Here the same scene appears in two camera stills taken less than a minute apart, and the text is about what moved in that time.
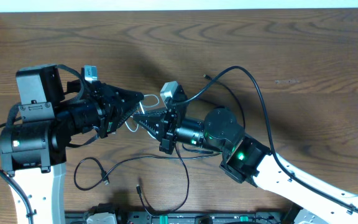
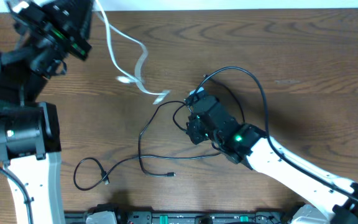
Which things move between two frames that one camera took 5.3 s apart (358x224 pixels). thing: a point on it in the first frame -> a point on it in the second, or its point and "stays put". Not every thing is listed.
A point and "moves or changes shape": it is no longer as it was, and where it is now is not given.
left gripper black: (112, 107) -> (77, 35)
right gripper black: (165, 129) -> (192, 127)
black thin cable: (137, 186) -> (181, 104)
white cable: (143, 111) -> (137, 80)
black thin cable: (105, 172) moves or changes shape
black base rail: (190, 218) stays put
